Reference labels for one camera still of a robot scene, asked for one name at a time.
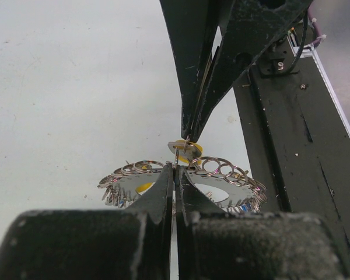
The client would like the white slotted cable duct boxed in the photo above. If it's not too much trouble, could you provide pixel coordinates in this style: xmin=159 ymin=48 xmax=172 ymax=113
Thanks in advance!
xmin=300 ymin=47 xmax=350 ymax=139

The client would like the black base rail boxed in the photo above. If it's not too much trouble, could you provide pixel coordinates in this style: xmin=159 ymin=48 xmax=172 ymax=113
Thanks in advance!
xmin=233 ymin=44 xmax=350 ymax=269

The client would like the round metal keyring organiser disc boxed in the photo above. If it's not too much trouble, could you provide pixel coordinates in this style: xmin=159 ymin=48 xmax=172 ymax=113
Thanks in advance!
xmin=97 ymin=156 xmax=267 ymax=213

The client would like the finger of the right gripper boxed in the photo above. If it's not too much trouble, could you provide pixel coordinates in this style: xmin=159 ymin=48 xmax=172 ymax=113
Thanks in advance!
xmin=191 ymin=1 xmax=311 ymax=141
xmin=160 ymin=1 xmax=235 ymax=139

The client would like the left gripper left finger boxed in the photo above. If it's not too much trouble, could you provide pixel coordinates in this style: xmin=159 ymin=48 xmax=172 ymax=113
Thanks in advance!
xmin=0 ymin=165 xmax=174 ymax=279

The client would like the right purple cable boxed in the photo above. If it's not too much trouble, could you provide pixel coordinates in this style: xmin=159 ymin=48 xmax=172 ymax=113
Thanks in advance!
xmin=306 ymin=7 xmax=328 ymax=47

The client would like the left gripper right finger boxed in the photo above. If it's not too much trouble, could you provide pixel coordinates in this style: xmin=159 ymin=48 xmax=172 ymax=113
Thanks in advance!
xmin=174 ymin=165 xmax=350 ymax=280

